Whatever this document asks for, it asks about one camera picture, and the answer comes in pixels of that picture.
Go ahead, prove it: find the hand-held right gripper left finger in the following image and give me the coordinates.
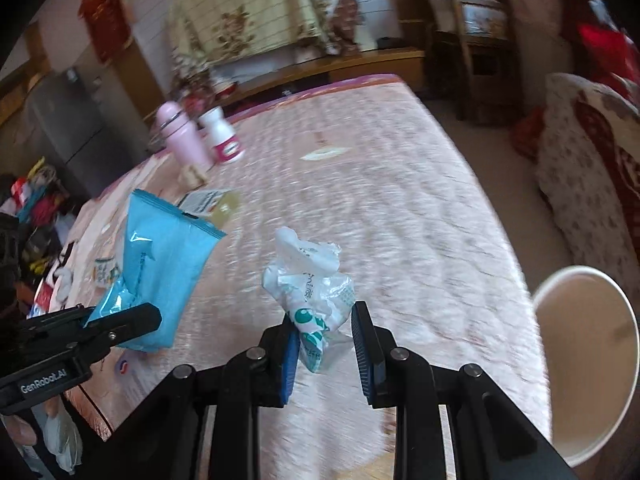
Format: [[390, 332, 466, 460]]
[[102, 314, 302, 480]]

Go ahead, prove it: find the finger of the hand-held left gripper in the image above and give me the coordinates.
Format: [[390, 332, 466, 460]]
[[19, 304, 92, 343], [82, 303, 163, 357]]

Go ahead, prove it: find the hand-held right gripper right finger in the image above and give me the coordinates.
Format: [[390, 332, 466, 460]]
[[350, 301, 581, 480]]

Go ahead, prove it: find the blue snack packet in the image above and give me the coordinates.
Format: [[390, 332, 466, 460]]
[[91, 189, 229, 354]]

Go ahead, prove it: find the white plastic wrapper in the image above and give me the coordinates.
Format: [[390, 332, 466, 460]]
[[261, 226, 357, 374]]

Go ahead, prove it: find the green and white carton box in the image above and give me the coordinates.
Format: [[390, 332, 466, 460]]
[[175, 188, 241, 226]]

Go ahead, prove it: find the white bucket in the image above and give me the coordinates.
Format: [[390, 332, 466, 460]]
[[531, 265, 640, 469]]

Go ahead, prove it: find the white crumpled paper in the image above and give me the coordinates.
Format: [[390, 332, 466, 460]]
[[52, 264, 74, 307]]

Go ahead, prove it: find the small white green packet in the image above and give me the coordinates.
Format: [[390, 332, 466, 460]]
[[95, 257, 121, 289]]

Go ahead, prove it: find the white plastic bag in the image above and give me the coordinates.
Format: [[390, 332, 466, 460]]
[[42, 404, 84, 477]]

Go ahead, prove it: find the pile of colourful clothes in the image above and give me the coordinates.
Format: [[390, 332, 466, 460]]
[[0, 157, 76, 272]]

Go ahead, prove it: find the pink quilted mattress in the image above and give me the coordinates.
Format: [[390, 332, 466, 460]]
[[35, 74, 554, 480]]

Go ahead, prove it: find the small beige wrapper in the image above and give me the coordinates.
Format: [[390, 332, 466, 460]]
[[181, 164, 209, 186]]

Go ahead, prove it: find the grey refrigerator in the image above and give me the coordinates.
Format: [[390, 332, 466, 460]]
[[22, 67, 121, 197]]

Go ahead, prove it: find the pink bottle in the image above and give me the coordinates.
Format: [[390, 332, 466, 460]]
[[156, 101, 214, 172]]

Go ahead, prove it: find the white mattress label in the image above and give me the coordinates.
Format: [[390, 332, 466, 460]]
[[300, 147, 349, 162]]

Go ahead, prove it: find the white bottle with red label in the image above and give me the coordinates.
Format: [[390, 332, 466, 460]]
[[199, 106, 246, 165]]

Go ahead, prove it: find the floral covered sofa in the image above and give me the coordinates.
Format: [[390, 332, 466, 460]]
[[535, 72, 640, 307]]

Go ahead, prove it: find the red cloth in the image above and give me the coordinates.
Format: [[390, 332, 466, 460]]
[[510, 107, 546, 159]]

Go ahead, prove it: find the wooden headboard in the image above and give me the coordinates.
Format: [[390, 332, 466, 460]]
[[220, 47, 426, 107]]

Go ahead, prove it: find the wooden shelf rack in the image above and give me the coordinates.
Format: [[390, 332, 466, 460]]
[[410, 0, 521, 124]]

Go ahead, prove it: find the floral hanging cloth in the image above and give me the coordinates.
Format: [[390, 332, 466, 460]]
[[167, 0, 366, 82]]

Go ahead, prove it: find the red bag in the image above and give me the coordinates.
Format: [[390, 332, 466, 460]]
[[577, 22, 634, 87]]

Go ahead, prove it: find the red wall hanging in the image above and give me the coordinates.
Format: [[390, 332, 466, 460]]
[[80, 0, 134, 64]]

